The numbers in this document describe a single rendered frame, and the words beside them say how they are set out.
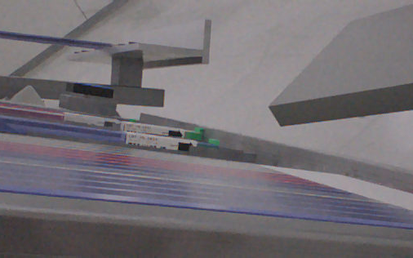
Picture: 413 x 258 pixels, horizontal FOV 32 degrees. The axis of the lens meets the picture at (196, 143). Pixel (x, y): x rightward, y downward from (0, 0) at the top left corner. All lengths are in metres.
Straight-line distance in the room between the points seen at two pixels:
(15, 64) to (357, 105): 7.50
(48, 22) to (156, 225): 8.26
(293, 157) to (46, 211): 0.40
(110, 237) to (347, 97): 0.81
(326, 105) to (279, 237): 0.81
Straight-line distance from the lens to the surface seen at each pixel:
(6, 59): 8.34
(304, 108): 1.03
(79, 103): 0.87
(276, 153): 0.58
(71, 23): 8.48
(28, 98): 1.11
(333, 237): 0.20
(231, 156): 0.59
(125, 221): 0.18
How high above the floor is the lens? 0.95
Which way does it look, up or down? 18 degrees down
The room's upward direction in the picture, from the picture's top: 34 degrees counter-clockwise
